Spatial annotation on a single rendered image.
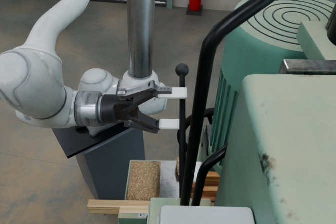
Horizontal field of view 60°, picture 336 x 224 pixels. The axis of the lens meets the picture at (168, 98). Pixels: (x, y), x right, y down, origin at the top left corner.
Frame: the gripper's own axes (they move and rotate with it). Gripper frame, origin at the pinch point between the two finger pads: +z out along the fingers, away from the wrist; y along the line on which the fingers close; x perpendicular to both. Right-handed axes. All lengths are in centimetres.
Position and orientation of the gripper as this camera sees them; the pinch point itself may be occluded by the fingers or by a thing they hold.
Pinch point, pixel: (181, 110)
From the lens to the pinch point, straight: 74.6
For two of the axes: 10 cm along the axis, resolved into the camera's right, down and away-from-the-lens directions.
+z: 10.0, 0.1, -0.2
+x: 0.3, -7.9, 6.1
